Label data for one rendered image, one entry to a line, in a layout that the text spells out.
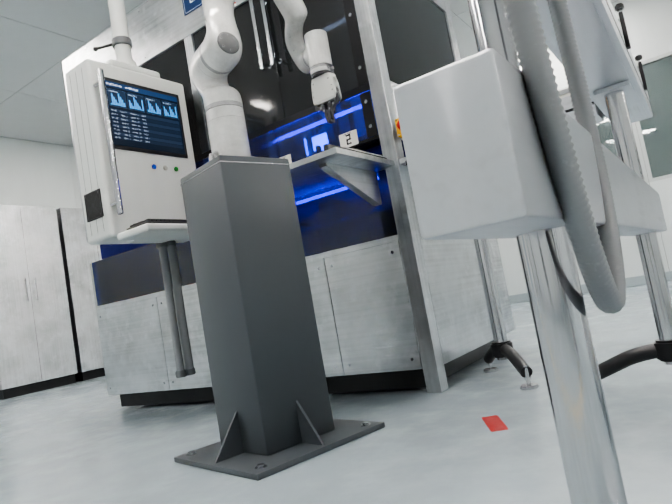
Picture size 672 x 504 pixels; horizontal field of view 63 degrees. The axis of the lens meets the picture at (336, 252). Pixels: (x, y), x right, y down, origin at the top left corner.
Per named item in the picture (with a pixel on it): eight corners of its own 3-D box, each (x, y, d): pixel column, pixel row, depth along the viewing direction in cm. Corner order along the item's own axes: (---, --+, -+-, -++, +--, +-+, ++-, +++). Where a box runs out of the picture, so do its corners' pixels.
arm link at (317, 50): (304, 73, 201) (317, 61, 194) (298, 38, 203) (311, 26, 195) (323, 75, 206) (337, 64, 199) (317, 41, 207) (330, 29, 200)
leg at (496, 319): (496, 357, 212) (457, 164, 218) (519, 355, 207) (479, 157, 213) (488, 362, 204) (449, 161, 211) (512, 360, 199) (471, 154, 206)
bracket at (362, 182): (375, 206, 215) (369, 173, 216) (382, 204, 213) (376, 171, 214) (325, 201, 187) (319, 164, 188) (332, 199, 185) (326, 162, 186)
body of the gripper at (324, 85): (339, 71, 200) (344, 100, 199) (317, 81, 205) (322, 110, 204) (327, 65, 194) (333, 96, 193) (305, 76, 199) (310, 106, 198)
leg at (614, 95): (657, 361, 154) (598, 98, 161) (694, 358, 149) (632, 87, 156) (654, 367, 146) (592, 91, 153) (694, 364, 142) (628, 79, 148)
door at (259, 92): (212, 150, 266) (193, 34, 271) (285, 118, 240) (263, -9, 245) (211, 150, 266) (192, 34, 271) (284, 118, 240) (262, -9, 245)
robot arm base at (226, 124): (222, 157, 160) (212, 96, 162) (192, 176, 174) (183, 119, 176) (275, 160, 173) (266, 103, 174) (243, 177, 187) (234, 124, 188)
